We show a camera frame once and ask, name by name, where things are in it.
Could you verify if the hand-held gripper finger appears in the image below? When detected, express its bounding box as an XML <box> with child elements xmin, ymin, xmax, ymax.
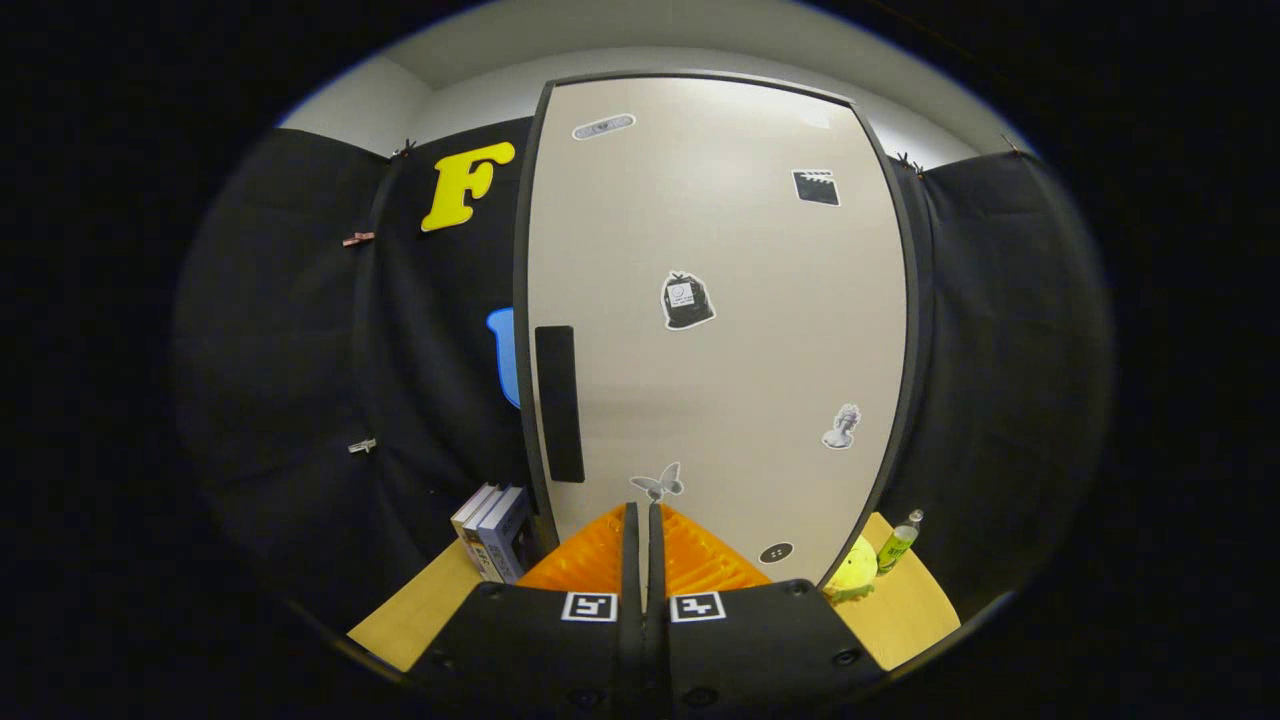
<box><xmin>643</xmin><ymin>502</ymin><xmax>889</xmax><ymax>720</ymax></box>
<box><xmin>405</xmin><ymin>502</ymin><xmax>644</xmax><ymax>720</ymax></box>

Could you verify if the grey shoe cabinet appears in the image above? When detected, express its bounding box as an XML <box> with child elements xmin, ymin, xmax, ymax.
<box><xmin>512</xmin><ymin>68</ymin><xmax>926</xmax><ymax>601</ymax></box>

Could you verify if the white book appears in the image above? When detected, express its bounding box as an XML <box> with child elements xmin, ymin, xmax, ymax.
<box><xmin>450</xmin><ymin>483</ymin><xmax>501</xmax><ymax>583</ymax></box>

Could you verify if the yellow round plush toy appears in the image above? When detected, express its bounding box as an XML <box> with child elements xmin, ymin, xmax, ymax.
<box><xmin>822</xmin><ymin>535</ymin><xmax>880</xmax><ymax>604</ymax></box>

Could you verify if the green drink bottle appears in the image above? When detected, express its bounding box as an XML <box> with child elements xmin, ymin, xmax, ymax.
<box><xmin>877</xmin><ymin>509</ymin><xmax>925</xmax><ymax>576</ymax></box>

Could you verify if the black backdrop cloth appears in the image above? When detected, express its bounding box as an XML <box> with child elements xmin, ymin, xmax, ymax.
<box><xmin>172</xmin><ymin>118</ymin><xmax>1116</xmax><ymax>641</ymax></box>

